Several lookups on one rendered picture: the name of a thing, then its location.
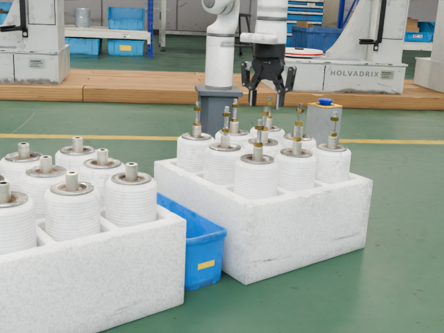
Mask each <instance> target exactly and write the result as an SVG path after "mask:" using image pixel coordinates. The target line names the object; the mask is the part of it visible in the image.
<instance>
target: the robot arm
mask: <svg viewBox="0 0 444 333"><path fill-rule="evenodd" d="M202 6H203V8H204V9H205V10H206V11H207V12H209V13H211V14H215V15H217V20H216V21H215V22H214V23H213V24H212V25H210V26H208V28H207V40H206V57H205V89H210V90H217V91H227V90H231V89H232V82H233V59H234V45H235V31H236V29H237V26H238V20H239V8H240V0H202ZM287 8H288V0H258V8H257V17H256V19H257V20H256V26H255V32H254V33H245V32H243V33H242V34H241V35H240V42H252V43H254V53H253V54H254V59H253V60H252V62H249V61H244V62H242V63H241V81H242V86H243V87H246V88H247V89H248V90H249V92H248V102H249V103H250V106H255V105H256V96H257V90H256V87H257V86H258V84H259V82H260V81H261V80H264V79H267V80H269V81H273V84H274V85H275V86H276V90H277V93H278V94H276V110H280V109H281V107H283V105H284V99H285V93H287V92H289V91H292V90H293V86H294V82H295V76H296V72H297V67H295V66H288V65H286V64H285V61H284V59H285V48H286V38H287V21H286V20H287ZM251 67H252V68H253V69H254V71H255V73H254V75H253V77H252V79H251V82H250V70H251ZM284 70H285V74H286V75H287V79H286V82H285V86H284V84H283V78H282V76H281V74H282V73H283V71H284Z"/></svg>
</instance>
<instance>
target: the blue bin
mask: <svg viewBox="0 0 444 333"><path fill-rule="evenodd" d="M157 204H158V205H160V206H162V207H164V208H165V209H167V210H169V211H170V212H172V213H175V214H177V215H178V216H180V217H182V218H183V219H185V220H186V253H185V273H184V290H185V291H193V290H195V289H199V288H202V287H205V286H209V285H212V284H214V283H218V282H220V280H221V268H222V261H223V249H224V242H225V237H226V236H227V229H226V228H224V227H223V226H221V225H219V224H217V223H216V222H214V221H212V220H210V219H208V218H206V217H204V216H203V215H200V214H199V213H197V212H195V211H193V210H191V209H189V208H187V207H186V206H184V205H182V204H180V203H178V202H176V201H174V200H172V199H170V198H169V197H167V196H165V195H163V194H161V193H160V192H157Z"/></svg>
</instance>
